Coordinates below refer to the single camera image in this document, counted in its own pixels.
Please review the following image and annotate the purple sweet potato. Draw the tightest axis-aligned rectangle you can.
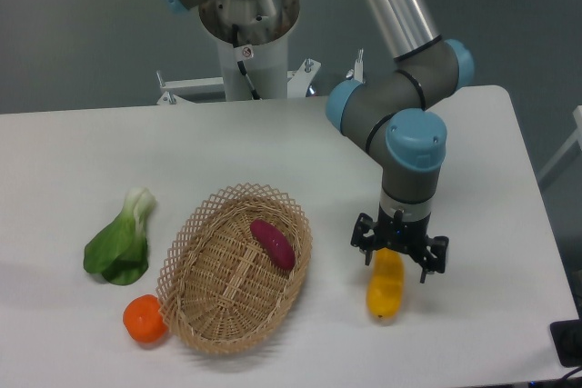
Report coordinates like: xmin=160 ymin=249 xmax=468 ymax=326
xmin=250 ymin=219 xmax=296 ymax=271

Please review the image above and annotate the black cable on pedestal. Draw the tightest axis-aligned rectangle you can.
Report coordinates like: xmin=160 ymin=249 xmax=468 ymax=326
xmin=231 ymin=24 xmax=262 ymax=101

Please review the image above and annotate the green bok choy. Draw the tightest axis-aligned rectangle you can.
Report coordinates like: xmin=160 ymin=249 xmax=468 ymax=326
xmin=83 ymin=187 xmax=156 ymax=286

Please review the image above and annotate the woven wicker basket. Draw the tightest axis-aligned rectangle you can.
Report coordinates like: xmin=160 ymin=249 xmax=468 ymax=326
xmin=156 ymin=183 xmax=312 ymax=354

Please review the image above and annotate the orange tangerine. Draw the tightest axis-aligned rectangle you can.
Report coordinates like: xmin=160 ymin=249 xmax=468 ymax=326
xmin=123 ymin=294 xmax=167 ymax=343

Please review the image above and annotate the white frame at right edge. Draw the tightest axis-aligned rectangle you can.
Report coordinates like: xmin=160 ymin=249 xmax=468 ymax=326
xmin=537 ymin=105 xmax=581 ymax=192

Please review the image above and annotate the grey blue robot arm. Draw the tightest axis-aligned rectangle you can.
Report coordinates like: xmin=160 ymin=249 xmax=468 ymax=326
xmin=165 ymin=0 xmax=475 ymax=274

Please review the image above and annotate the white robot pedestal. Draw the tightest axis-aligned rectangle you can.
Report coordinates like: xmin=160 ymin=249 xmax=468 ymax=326
xmin=156 ymin=0 xmax=322 ymax=104

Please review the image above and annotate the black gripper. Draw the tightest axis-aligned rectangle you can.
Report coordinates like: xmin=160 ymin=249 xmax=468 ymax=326
xmin=350 ymin=207 xmax=449 ymax=284

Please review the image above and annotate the black device at table edge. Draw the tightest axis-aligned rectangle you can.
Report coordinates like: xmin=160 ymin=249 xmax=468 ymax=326
xmin=549 ymin=319 xmax=581 ymax=368

